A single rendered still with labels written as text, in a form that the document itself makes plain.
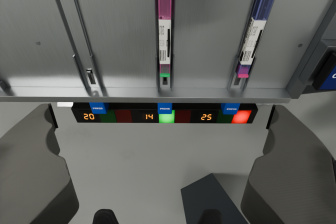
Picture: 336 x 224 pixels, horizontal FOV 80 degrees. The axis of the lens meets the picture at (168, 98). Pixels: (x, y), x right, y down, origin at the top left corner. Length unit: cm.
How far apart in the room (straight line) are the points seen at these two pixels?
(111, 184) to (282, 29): 101
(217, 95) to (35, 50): 26
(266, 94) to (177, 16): 18
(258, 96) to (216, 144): 77
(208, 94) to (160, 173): 81
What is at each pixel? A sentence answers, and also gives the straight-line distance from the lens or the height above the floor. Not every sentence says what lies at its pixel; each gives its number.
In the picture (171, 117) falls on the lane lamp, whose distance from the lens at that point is 38.
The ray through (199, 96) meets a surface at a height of 73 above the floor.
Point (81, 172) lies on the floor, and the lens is 116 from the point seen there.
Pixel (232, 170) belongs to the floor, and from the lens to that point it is 113.
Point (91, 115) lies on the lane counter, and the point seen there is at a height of 66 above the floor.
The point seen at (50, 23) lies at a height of 79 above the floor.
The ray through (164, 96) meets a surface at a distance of 30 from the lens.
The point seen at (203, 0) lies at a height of 81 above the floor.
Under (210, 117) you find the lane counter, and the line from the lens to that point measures 39.
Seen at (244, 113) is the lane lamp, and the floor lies 66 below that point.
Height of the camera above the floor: 103
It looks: 87 degrees down
